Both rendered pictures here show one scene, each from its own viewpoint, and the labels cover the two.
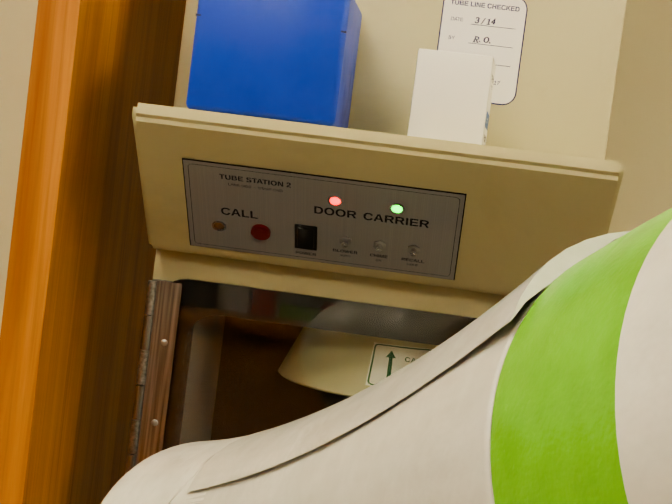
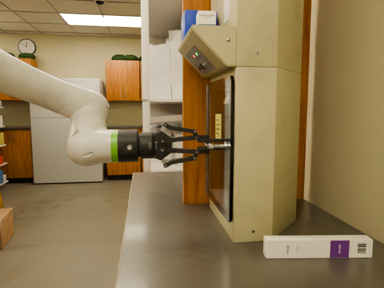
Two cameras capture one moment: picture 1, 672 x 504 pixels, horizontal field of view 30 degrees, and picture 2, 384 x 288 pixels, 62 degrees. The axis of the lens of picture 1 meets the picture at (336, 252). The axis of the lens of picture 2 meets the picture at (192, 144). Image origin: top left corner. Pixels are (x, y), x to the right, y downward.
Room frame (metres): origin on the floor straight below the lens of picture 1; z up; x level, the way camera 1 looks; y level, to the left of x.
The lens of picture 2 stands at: (0.60, -0.97, 1.30)
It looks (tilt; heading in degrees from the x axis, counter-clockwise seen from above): 6 degrees down; 76
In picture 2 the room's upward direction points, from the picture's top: straight up
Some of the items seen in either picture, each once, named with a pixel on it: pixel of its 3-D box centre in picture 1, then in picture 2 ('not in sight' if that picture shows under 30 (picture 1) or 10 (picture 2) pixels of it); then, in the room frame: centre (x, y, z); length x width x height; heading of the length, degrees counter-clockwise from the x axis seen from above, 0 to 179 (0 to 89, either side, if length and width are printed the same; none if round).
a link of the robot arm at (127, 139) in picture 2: not in sight; (129, 146); (0.64, -0.06, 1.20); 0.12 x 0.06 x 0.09; 85
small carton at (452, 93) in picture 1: (452, 100); (206, 24); (0.86, -0.07, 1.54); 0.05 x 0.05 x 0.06; 81
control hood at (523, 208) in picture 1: (370, 208); (202, 55); (0.87, -0.02, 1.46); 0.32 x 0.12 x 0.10; 85
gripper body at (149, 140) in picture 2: not in sight; (155, 145); (0.72, -0.06, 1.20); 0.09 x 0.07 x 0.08; 175
